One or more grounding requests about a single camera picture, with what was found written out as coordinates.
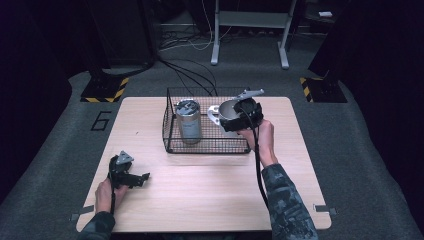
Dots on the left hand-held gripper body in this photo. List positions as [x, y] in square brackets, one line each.
[120, 168]

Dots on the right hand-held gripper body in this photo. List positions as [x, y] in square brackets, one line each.
[248, 111]

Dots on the steel canister with lid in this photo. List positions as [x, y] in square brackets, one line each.
[189, 121]

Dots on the person's left hand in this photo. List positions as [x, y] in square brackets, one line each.
[104, 196]

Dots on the person's right hand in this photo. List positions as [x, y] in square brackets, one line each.
[263, 143]

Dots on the grey tape strip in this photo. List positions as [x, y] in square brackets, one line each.
[83, 211]
[325, 209]

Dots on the white metal stand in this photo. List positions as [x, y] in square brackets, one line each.
[253, 19]

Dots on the small white box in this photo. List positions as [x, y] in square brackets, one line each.
[325, 14]

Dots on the dark cabinet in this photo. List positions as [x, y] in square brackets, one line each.
[126, 33]

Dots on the black base plate striped edge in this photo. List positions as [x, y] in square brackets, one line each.
[105, 89]
[325, 90]

